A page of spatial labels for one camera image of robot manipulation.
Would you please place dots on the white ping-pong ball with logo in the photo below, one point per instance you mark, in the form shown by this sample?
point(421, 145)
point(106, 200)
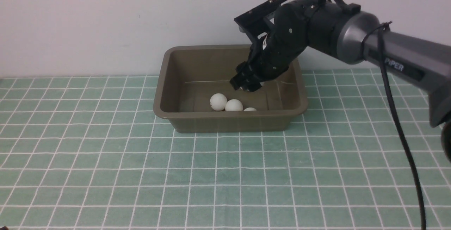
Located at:
point(218, 102)
point(234, 105)

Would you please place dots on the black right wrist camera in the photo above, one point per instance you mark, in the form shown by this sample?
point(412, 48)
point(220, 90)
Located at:
point(257, 20)

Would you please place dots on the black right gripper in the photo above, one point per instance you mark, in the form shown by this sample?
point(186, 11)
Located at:
point(267, 60)

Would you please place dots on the plain white ping-pong ball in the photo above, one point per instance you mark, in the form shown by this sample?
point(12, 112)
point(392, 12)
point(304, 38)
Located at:
point(250, 109)

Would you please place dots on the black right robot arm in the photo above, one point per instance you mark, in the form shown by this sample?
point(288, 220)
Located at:
point(280, 30)

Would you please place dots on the green checkered tablecloth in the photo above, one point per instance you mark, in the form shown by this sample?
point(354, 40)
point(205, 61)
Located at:
point(88, 153)

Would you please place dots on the olive green plastic bin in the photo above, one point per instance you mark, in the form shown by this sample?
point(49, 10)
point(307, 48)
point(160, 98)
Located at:
point(191, 75)

